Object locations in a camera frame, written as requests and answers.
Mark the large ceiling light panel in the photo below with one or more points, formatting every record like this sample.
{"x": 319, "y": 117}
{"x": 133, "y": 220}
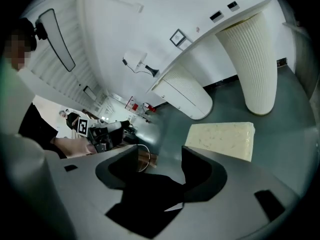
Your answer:
{"x": 57, "y": 41}

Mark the small ceiling light panel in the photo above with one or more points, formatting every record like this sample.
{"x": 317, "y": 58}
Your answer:
{"x": 89, "y": 92}

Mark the black wall socket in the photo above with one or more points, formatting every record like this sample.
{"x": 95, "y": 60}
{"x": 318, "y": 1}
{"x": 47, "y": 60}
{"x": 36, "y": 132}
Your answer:
{"x": 216, "y": 15}
{"x": 233, "y": 5}

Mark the white vanity desk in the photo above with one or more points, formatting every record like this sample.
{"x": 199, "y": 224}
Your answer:
{"x": 250, "y": 59}

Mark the white table lamp black base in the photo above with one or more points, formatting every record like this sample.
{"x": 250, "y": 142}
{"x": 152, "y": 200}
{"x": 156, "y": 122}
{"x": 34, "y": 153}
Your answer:
{"x": 136, "y": 59}

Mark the person's left forearm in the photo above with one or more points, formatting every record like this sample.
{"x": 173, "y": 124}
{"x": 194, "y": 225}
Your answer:
{"x": 75, "y": 146}

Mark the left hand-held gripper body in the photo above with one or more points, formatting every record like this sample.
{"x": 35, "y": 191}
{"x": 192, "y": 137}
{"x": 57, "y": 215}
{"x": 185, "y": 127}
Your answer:
{"x": 102, "y": 136}

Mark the person's black clothing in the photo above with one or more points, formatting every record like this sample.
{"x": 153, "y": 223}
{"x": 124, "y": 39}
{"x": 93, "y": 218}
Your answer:
{"x": 37, "y": 129}

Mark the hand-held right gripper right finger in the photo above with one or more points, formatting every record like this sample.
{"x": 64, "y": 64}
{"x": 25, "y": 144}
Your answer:
{"x": 245, "y": 189}

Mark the black framed wall picture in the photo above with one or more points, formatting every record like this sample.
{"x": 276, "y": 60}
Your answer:
{"x": 177, "y": 37}

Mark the white framed wall picture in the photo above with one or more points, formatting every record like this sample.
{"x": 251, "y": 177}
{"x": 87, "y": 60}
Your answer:
{"x": 187, "y": 44}

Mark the black head camera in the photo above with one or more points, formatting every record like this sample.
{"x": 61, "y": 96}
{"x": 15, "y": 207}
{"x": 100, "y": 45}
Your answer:
{"x": 41, "y": 31}

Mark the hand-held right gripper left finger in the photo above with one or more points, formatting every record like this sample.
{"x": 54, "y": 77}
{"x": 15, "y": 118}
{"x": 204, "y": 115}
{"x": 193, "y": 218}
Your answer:
{"x": 82, "y": 184}

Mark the person's head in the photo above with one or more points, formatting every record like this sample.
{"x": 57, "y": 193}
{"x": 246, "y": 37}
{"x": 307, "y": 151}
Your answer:
{"x": 17, "y": 49}

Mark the floral cushioned white stool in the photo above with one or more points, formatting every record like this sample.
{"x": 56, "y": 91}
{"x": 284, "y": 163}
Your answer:
{"x": 220, "y": 139}

